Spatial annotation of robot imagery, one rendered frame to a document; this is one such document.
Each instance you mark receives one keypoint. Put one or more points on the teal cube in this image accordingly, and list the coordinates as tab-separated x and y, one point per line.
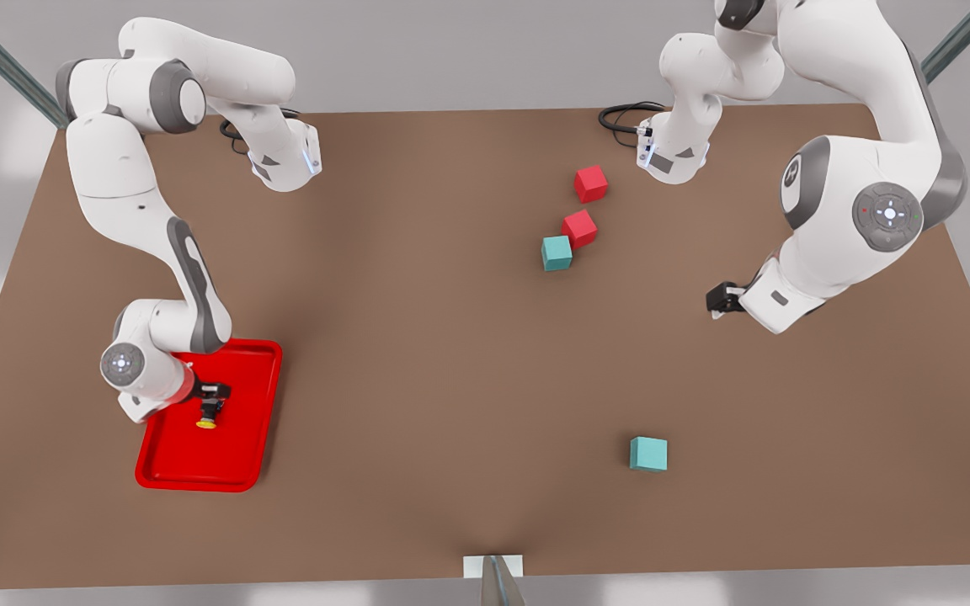
647	454
556	253

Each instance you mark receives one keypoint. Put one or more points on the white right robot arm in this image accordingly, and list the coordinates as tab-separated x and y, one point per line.
114	177

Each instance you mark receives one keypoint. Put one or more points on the red plastic tray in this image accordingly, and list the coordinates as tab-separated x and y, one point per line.
228	446

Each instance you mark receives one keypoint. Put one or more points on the red cube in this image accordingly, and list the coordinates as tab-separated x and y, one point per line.
590	183
579	228

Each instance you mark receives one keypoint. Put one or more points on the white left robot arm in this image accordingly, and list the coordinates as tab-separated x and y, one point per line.
864	101

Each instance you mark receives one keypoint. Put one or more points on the white post foot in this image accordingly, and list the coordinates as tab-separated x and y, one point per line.
472	566

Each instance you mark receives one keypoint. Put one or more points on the small yellow round object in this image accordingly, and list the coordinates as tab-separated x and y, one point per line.
206	423

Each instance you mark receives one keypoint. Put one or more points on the silver frame post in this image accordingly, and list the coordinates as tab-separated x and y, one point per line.
500	585
961	38
5	66

